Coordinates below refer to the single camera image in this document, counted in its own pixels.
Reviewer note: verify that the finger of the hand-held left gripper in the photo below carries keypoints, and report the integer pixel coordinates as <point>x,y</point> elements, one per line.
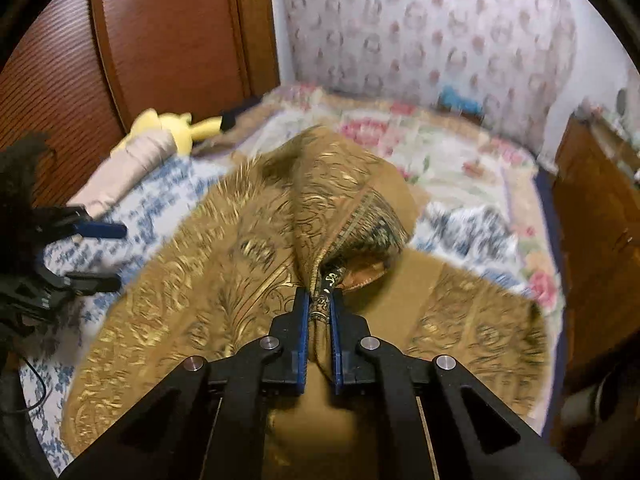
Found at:
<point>95,282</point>
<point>102,230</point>

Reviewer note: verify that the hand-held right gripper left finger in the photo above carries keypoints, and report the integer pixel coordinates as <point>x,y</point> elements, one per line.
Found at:
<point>300,340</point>

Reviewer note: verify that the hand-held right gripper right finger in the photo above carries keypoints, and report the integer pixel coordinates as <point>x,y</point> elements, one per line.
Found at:
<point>337,345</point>

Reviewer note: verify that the brown patterned shirt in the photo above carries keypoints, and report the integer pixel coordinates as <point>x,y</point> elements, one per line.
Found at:
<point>200,285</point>

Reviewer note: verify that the beige pillow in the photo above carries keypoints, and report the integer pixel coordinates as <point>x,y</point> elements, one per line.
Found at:
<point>125,170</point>

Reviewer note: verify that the blue and white patterned sheet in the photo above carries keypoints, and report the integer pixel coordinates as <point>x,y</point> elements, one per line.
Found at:
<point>170,180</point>

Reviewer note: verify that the yellow plush toy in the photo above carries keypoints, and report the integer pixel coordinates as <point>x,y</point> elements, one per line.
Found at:
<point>170,125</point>

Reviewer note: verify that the wooden headboard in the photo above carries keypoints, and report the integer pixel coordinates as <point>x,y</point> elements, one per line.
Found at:
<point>165,35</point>

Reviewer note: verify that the floral quilt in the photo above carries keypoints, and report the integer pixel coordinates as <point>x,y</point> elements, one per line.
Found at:
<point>450,170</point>

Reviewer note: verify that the blue plastic bag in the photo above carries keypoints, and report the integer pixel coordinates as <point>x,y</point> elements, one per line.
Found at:
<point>457,97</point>

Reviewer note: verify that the wooden cabinet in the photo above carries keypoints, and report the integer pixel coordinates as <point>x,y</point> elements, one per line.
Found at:
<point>595,220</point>

